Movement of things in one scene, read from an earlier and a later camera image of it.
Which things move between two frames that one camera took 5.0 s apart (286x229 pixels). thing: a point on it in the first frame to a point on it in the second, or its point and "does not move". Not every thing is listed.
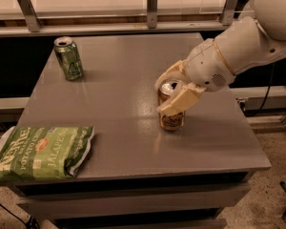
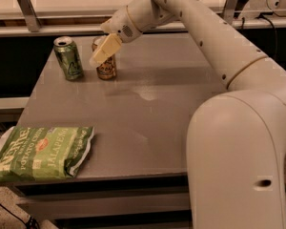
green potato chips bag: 30,153 does not move
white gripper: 207,66 to 123,25
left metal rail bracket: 27,9 does not move
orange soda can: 168,89 to 108,69
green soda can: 69,56 does not move
